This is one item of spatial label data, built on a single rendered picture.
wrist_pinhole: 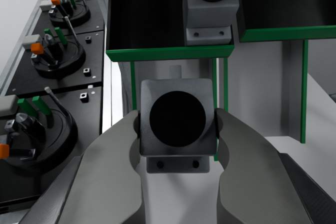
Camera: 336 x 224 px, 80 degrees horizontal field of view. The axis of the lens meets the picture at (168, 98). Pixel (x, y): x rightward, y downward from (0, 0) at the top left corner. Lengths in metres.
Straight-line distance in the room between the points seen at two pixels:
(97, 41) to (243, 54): 0.45
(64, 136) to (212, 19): 0.36
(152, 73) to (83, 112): 0.21
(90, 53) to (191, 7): 0.50
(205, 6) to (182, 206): 0.40
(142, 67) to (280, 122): 0.27
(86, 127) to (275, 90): 0.38
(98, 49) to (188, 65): 0.36
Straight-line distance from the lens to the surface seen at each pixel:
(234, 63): 0.39
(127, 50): 0.21
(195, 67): 0.36
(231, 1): 0.19
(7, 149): 0.40
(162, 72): 0.35
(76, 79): 0.58
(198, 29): 0.21
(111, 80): 0.56
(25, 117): 0.45
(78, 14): 0.82
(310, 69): 1.47
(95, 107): 0.49
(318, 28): 0.28
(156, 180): 0.50
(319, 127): 0.66
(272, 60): 0.41
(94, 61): 0.61
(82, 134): 0.46
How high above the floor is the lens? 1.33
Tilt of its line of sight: 51 degrees down
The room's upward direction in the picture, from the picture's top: 4 degrees counter-clockwise
